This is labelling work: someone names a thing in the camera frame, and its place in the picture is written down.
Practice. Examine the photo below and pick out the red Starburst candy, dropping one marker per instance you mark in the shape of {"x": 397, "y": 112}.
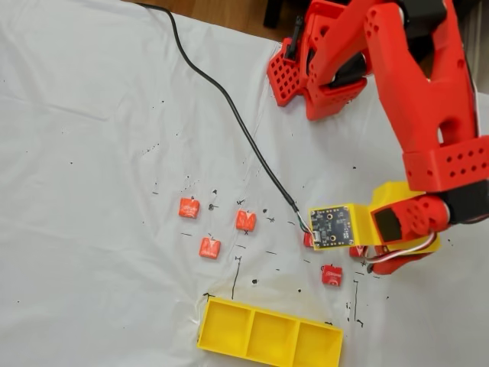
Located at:
{"x": 356, "y": 252}
{"x": 307, "y": 241}
{"x": 331, "y": 275}

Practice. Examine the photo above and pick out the orange starburst candy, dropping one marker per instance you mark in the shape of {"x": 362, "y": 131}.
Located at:
{"x": 189, "y": 208}
{"x": 209, "y": 247}
{"x": 245, "y": 219}

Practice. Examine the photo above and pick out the yellow three-compartment box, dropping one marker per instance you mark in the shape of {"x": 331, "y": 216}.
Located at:
{"x": 229, "y": 325}

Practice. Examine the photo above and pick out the black table clamp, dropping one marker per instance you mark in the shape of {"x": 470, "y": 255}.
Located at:
{"x": 292, "y": 46}

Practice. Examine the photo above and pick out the white plastic table cover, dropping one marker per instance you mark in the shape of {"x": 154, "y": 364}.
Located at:
{"x": 95, "y": 153}

